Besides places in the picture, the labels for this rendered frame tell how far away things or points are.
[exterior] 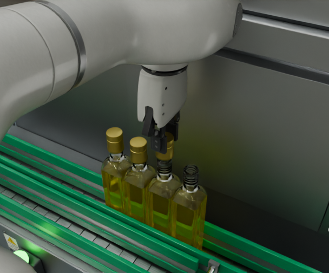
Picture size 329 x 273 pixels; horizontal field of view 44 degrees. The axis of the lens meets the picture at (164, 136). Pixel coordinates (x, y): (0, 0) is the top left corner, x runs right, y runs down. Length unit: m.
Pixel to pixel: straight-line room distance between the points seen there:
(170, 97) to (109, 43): 0.26
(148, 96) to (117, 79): 0.32
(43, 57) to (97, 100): 0.70
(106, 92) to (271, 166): 0.43
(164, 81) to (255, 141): 0.27
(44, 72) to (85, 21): 0.08
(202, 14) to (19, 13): 0.22
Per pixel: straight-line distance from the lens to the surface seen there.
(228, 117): 0.81
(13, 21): 0.35
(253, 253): 0.90
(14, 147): 1.21
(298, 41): 0.70
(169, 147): 0.75
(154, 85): 0.63
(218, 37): 0.52
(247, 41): 0.73
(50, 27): 0.36
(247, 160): 0.85
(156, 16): 0.47
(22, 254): 1.05
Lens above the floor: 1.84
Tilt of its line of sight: 39 degrees down
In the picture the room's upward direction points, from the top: straight up
